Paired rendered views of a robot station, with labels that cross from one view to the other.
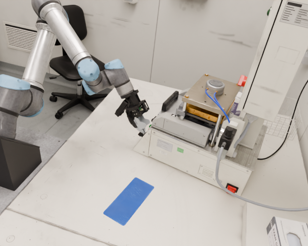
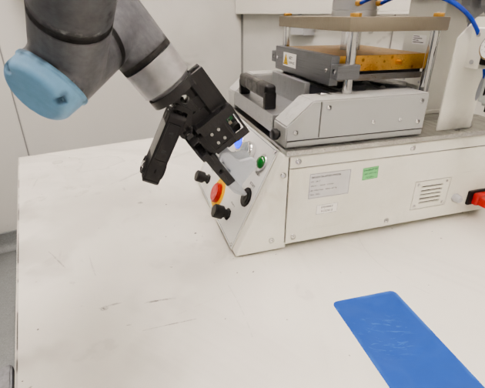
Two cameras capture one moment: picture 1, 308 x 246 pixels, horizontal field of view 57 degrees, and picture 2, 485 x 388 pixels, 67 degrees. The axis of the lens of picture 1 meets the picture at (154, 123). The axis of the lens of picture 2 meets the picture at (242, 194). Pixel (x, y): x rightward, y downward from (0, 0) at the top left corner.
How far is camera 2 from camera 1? 93 cm
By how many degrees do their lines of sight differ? 35
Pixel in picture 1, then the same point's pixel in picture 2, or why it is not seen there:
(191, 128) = (392, 95)
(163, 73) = not seen: hidden behind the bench
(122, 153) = (224, 277)
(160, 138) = (316, 170)
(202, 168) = (420, 188)
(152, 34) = (4, 91)
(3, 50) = not seen: outside the picture
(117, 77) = (139, 25)
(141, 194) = (405, 327)
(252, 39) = (185, 51)
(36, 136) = not seen: outside the picture
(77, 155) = (118, 378)
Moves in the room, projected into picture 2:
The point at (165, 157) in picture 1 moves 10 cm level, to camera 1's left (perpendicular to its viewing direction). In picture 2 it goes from (331, 218) to (291, 239)
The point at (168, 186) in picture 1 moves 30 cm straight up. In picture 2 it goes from (405, 270) to (453, 71)
